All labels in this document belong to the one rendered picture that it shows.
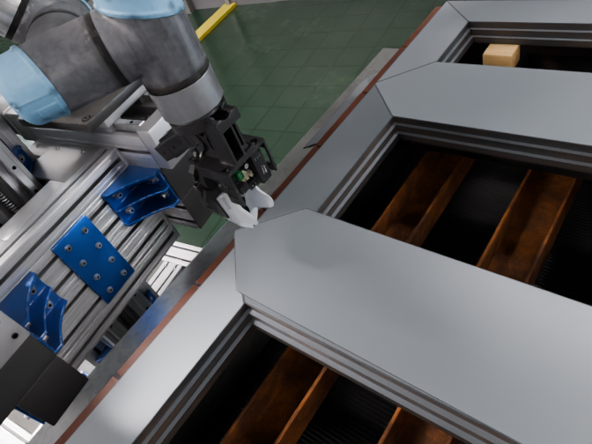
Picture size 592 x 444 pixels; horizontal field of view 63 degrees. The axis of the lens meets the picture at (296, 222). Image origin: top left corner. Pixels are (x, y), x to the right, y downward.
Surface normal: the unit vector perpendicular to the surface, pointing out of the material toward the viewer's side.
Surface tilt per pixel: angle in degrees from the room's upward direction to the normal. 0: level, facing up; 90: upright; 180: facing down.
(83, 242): 90
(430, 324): 0
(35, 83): 73
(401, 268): 0
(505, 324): 0
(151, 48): 93
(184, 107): 90
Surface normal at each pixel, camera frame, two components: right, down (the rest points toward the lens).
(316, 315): -0.29, -0.66
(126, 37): 0.19, 0.28
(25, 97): 0.25, 0.51
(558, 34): -0.57, 0.70
